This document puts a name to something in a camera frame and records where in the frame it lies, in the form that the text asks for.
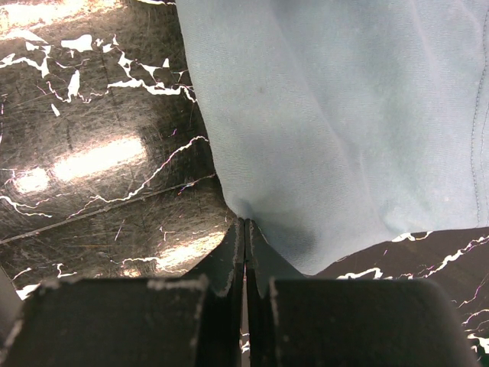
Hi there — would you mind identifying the grey-blue t shirt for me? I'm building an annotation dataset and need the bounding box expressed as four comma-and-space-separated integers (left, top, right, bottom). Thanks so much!
176, 1, 488, 275

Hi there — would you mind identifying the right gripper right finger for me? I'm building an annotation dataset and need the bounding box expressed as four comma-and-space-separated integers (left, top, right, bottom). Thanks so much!
244, 219, 305, 366

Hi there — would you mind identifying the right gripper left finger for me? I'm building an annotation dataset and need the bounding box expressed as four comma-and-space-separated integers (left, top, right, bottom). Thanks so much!
183, 219, 245, 367

